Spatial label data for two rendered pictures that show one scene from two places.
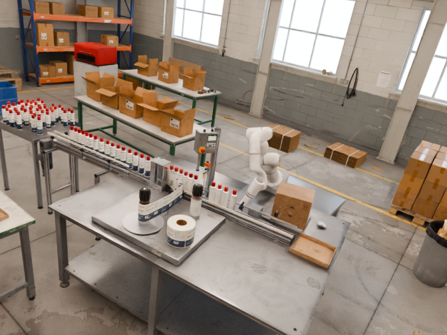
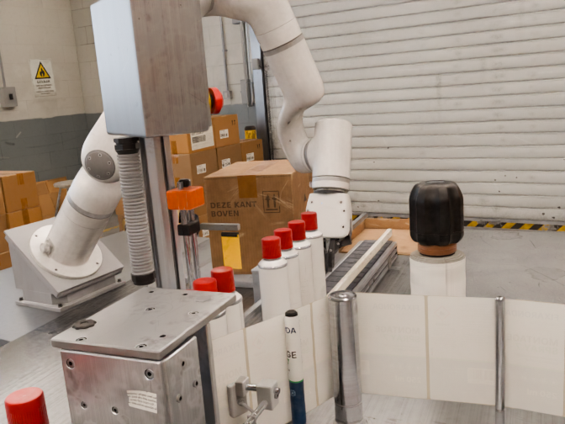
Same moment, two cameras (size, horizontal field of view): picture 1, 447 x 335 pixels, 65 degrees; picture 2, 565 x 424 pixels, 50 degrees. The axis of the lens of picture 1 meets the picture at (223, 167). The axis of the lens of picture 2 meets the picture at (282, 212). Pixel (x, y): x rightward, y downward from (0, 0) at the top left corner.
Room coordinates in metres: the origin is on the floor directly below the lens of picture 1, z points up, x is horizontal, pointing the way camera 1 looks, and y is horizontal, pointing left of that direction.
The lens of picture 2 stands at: (2.66, 1.07, 1.34)
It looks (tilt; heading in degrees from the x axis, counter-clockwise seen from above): 12 degrees down; 268
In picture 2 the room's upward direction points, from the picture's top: 4 degrees counter-clockwise
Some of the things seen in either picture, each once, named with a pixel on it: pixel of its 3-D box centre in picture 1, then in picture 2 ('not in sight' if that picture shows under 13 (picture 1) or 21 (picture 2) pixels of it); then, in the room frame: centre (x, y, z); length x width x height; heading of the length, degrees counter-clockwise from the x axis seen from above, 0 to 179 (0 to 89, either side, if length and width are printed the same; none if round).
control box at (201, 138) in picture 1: (205, 141); (150, 66); (2.80, 0.18, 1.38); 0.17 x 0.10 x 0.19; 120
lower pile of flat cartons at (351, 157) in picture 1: (345, 154); not in sight; (6.49, -2.30, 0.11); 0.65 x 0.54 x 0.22; 53
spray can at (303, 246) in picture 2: (224, 197); (299, 272); (2.59, -0.05, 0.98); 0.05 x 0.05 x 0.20
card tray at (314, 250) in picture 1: (313, 249); (391, 235); (2.25, -0.78, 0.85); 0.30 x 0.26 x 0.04; 65
